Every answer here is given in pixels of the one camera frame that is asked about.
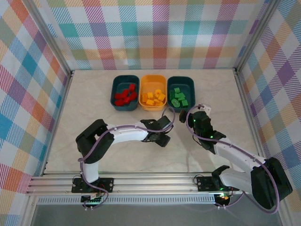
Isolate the dark teal plastic container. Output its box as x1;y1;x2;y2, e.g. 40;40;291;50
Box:
110;74;141;112
166;75;196;113

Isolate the orange-yellow plastic container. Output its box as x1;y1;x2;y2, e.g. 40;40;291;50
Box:
138;74;168;111

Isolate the controller circuit board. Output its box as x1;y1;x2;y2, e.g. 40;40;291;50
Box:
215;192;232;203
81;194;104;205

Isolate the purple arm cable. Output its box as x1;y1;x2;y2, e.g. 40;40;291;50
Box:
78;107;176;210
185;105;282;214

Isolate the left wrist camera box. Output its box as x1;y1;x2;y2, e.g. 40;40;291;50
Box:
156;115;172;130

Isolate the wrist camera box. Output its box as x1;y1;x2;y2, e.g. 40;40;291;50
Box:
156;115;172;130
197;104;212;123

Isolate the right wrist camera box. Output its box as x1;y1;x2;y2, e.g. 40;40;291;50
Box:
197;104;212;123

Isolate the aluminium mounting rail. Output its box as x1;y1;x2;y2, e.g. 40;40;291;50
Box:
25;171;284;196

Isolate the aluminium floor side rail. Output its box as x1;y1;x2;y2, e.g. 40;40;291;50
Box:
41;70;75;176
234;68;269;163

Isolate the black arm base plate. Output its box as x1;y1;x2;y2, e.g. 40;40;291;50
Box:
197;175;240;192
71;178;114;193

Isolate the grey slotted cable duct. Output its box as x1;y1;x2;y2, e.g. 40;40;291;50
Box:
37;196;217;205

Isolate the aluminium frame post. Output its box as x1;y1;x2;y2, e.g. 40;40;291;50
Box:
20;194;40;226
232;0;283;73
279;207;293;226
23;0;73;78

